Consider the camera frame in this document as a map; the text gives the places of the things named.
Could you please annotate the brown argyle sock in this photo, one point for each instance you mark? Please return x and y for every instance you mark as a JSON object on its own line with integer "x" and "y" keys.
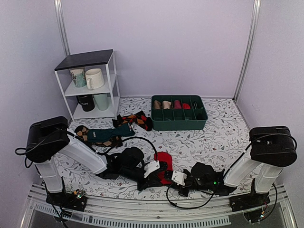
{"x": 102, "y": 142}

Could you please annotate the tan rolled sock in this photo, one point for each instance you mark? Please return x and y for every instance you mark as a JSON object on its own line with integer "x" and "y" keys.
{"x": 157, "y": 105}

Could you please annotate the teal patterned mug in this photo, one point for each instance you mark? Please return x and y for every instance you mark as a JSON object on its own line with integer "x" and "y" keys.
{"x": 78, "y": 77}

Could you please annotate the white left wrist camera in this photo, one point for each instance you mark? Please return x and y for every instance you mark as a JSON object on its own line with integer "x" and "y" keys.
{"x": 150, "y": 168}

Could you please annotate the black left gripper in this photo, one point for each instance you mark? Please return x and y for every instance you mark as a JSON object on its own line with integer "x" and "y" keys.
{"x": 152, "y": 181}

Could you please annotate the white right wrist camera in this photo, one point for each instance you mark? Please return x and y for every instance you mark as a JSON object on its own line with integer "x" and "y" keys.
{"x": 179, "y": 178}

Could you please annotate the red sock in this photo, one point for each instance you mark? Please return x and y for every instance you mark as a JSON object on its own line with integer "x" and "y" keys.
{"x": 165, "y": 157}
{"x": 186, "y": 106}

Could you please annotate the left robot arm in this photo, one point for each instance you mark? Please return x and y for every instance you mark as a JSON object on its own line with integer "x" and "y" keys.
{"x": 52, "y": 136}

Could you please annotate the green divided organizer box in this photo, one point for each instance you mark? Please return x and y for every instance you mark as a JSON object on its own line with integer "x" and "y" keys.
{"x": 173, "y": 119}

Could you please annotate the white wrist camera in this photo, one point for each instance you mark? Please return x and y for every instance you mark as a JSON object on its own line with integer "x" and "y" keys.
{"x": 179, "y": 178}
{"x": 150, "y": 168}

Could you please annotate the beige rolled sock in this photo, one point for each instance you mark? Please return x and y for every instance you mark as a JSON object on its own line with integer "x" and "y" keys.
{"x": 166, "y": 105}

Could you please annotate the white shelf rack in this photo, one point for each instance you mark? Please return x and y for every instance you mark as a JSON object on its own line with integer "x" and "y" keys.
{"x": 103, "y": 59}

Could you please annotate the left aluminium corner post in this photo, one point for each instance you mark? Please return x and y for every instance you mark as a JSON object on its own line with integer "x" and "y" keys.
{"x": 61, "y": 26}

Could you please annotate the red rolled sock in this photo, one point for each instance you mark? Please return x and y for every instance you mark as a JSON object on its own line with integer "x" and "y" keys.
{"x": 186, "y": 106}

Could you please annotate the right aluminium corner post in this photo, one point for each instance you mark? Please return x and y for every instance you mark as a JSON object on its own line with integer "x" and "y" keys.
{"x": 250, "y": 42}

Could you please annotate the black mug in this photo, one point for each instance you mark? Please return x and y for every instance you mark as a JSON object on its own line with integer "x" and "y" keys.
{"x": 86, "y": 102}

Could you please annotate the aluminium front rail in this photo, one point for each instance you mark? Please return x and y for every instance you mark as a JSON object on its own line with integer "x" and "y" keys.
{"x": 131, "y": 213}

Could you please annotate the cream mug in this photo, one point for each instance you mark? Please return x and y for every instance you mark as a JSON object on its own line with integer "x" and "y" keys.
{"x": 94, "y": 78}

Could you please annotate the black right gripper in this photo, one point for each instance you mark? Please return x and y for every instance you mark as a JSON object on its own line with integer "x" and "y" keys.
{"x": 181, "y": 192}

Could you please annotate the maroon rolled sock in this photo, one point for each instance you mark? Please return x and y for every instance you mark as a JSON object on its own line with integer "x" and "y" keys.
{"x": 177, "y": 104}

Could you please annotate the mint green mug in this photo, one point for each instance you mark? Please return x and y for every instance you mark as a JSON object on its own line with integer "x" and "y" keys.
{"x": 101, "y": 101}

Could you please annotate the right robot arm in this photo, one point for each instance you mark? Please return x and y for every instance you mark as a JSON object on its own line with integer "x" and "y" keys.
{"x": 273, "y": 148}

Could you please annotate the aluminium corner post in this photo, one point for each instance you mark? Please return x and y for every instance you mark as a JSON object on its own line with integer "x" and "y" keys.
{"x": 61, "y": 26}
{"x": 250, "y": 42}

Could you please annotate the black orange argyle sock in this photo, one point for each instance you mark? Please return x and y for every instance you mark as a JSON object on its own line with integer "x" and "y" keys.
{"x": 139, "y": 119}

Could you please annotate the floral table cloth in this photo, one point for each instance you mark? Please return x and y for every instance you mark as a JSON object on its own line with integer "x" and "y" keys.
{"x": 221, "y": 141}

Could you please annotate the dark teal sock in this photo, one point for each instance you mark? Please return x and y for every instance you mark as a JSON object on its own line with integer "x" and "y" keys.
{"x": 125, "y": 130}

